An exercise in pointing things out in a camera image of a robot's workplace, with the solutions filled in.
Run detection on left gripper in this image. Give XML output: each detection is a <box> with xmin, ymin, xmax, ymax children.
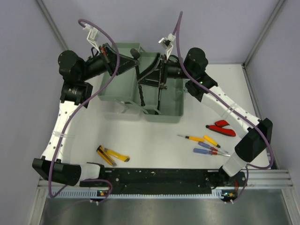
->
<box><xmin>79</xmin><ymin>43</ymin><xmax>139</xmax><ymax>82</ymax></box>

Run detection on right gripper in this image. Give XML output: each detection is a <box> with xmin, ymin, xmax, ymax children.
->
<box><xmin>136</xmin><ymin>53</ymin><xmax>193</xmax><ymax>90</ymax></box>

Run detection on small black handled hammer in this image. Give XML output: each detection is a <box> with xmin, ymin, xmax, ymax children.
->
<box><xmin>156</xmin><ymin>85</ymin><xmax>167</xmax><ymax>114</ymax></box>

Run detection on black rubber mallet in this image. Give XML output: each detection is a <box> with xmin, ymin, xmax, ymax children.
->
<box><xmin>130</xmin><ymin>48</ymin><xmax>146</xmax><ymax>106</ymax></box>

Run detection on green toolbox with clear lid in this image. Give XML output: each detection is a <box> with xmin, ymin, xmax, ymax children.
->
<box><xmin>98</xmin><ymin>47</ymin><xmax>184</xmax><ymax>123</ymax></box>

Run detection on red handled pliers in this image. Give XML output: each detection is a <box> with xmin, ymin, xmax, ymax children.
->
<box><xmin>205</xmin><ymin>120</ymin><xmax>236</xmax><ymax>137</ymax></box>

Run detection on yellow handled screwdriver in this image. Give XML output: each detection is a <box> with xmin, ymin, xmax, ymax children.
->
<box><xmin>203</xmin><ymin>135</ymin><xmax>221</xmax><ymax>148</ymax></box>

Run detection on yellow black utility knife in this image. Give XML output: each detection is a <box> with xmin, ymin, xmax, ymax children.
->
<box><xmin>96</xmin><ymin>145</ymin><xmax>117</xmax><ymax>167</ymax></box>

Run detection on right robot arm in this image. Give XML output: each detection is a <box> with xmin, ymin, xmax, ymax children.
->
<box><xmin>137</xmin><ymin>47</ymin><xmax>273</xmax><ymax>186</ymax></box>

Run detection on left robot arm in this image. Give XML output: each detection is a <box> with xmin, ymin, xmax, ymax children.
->
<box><xmin>32</xmin><ymin>44</ymin><xmax>140</xmax><ymax>186</ymax></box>

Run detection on blue screwdriver upper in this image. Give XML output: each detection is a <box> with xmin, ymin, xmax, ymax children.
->
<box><xmin>198</xmin><ymin>142</ymin><xmax>228</xmax><ymax>154</ymax></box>

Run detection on blue screwdriver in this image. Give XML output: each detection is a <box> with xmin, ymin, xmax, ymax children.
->
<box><xmin>193</xmin><ymin>148</ymin><xmax>230</xmax><ymax>157</ymax></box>
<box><xmin>198</xmin><ymin>142</ymin><xmax>228</xmax><ymax>154</ymax></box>

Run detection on blue screwdriver lower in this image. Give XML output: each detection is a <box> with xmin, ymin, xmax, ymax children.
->
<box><xmin>193</xmin><ymin>148</ymin><xmax>230</xmax><ymax>157</ymax></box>

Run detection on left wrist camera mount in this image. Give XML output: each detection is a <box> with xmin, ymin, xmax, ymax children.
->
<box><xmin>83</xmin><ymin>23</ymin><xmax>100</xmax><ymax>51</ymax></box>

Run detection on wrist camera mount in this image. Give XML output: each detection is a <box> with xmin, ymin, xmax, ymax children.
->
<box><xmin>83</xmin><ymin>23</ymin><xmax>100</xmax><ymax>51</ymax></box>
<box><xmin>158</xmin><ymin>33</ymin><xmax>176</xmax><ymax>58</ymax></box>

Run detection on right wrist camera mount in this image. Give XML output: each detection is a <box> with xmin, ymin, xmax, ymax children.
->
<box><xmin>158</xmin><ymin>33</ymin><xmax>176</xmax><ymax>58</ymax></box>

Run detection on orange handled screwdriver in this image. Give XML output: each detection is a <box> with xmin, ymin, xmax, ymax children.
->
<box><xmin>178</xmin><ymin>135</ymin><xmax>204</xmax><ymax>142</ymax></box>

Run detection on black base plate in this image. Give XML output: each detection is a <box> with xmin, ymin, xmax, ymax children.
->
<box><xmin>100</xmin><ymin>168</ymin><xmax>246</xmax><ymax>195</ymax></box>

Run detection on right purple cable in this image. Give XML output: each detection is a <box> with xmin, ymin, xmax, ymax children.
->
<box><xmin>172</xmin><ymin>11</ymin><xmax>274</xmax><ymax>203</ymax></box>

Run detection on white cable duct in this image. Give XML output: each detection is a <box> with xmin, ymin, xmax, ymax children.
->
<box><xmin>57</xmin><ymin>189</ymin><xmax>228</xmax><ymax>199</ymax></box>

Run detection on aluminium frame rail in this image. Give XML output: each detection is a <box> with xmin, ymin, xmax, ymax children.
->
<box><xmin>37</xmin><ymin>170</ymin><xmax>295</xmax><ymax>188</ymax></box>

